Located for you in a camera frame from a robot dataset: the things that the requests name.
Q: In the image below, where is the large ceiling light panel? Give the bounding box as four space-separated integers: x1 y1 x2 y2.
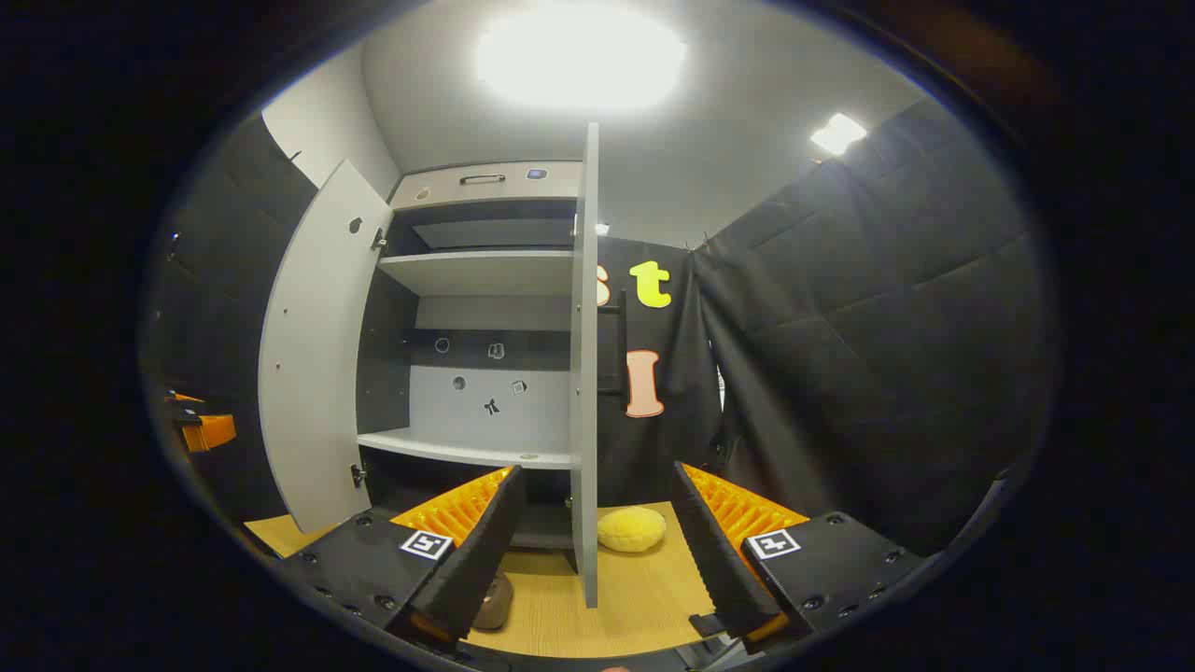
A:
474 3 689 115

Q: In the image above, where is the black backdrop cloth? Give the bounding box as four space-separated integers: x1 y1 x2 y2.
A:
140 98 1061 561

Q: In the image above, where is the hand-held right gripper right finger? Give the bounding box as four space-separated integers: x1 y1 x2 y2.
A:
672 460 925 654

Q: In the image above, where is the yellow round cushion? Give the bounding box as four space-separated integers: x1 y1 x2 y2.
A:
597 505 668 554

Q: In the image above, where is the small ceiling light panel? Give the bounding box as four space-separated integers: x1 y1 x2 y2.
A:
808 112 869 157

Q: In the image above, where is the grey shoe cabinet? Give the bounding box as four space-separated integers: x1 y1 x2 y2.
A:
355 161 585 552

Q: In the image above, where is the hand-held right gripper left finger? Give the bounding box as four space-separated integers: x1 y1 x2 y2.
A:
274 465 528 647

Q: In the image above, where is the brown fuzzy shoe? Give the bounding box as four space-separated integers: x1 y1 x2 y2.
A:
471 569 515 630

